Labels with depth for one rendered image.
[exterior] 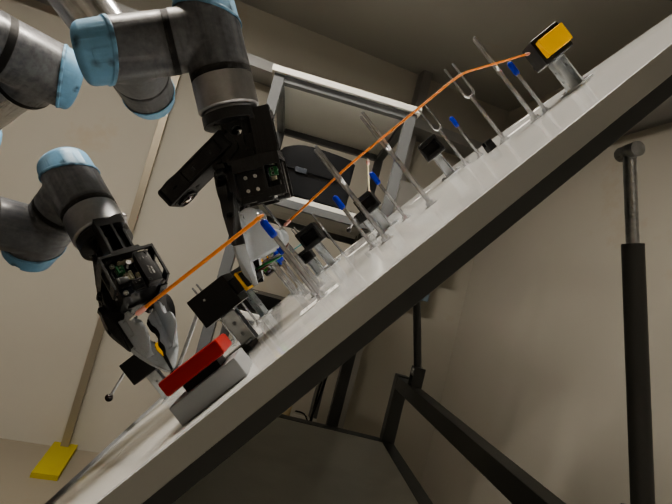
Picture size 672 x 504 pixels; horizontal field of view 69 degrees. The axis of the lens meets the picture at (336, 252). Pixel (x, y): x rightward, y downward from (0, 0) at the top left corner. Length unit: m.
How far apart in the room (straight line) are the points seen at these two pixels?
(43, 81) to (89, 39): 0.45
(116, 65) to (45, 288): 2.52
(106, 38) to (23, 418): 2.76
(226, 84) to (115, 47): 0.13
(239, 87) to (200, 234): 2.41
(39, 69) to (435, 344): 2.87
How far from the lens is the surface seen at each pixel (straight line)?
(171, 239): 3.00
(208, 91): 0.62
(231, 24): 0.65
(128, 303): 0.68
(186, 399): 0.37
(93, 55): 0.64
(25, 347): 3.16
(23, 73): 1.08
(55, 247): 0.84
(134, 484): 0.35
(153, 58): 0.64
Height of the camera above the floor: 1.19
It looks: 5 degrees up
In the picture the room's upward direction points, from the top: 15 degrees clockwise
